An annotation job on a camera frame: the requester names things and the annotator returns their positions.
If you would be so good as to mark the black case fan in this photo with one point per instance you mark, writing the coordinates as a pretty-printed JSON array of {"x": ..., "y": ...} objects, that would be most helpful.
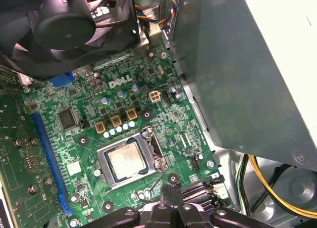
[{"x": 64, "y": 27}]

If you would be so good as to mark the graphics card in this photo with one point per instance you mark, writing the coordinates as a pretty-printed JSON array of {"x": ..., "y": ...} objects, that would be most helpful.
[{"x": 24, "y": 151}]

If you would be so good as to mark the black RAM slot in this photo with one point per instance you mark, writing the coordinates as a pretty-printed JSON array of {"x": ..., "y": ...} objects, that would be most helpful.
[
  {"x": 203, "y": 199},
  {"x": 195, "y": 188}
]

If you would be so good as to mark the black open PC case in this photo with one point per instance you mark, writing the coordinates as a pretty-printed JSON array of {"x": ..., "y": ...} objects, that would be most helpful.
[{"x": 284, "y": 188}]

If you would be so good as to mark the grey power supply unit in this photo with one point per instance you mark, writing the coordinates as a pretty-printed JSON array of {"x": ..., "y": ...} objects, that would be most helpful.
[{"x": 235, "y": 77}]

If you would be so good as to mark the blue expansion slot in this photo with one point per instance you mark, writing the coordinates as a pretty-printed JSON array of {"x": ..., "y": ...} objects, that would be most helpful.
[{"x": 49, "y": 153}]

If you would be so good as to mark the blue board connector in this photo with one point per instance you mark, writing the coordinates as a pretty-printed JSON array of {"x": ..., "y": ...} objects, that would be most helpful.
[{"x": 60, "y": 79}]

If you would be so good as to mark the silver CPU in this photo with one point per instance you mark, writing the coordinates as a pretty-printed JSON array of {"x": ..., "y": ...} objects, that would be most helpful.
[{"x": 127, "y": 161}]

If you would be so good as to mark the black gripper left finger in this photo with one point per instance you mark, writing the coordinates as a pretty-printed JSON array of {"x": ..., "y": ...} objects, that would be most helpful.
[{"x": 161, "y": 215}]

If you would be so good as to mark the CPU socket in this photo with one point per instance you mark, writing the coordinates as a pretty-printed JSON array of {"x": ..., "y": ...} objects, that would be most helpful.
[{"x": 155, "y": 149}]

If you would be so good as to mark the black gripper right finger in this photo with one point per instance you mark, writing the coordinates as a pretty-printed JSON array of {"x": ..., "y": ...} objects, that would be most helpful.
[{"x": 188, "y": 218}]

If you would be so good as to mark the green motherboard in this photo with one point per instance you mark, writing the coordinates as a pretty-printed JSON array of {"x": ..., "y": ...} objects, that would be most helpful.
[{"x": 99, "y": 102}]

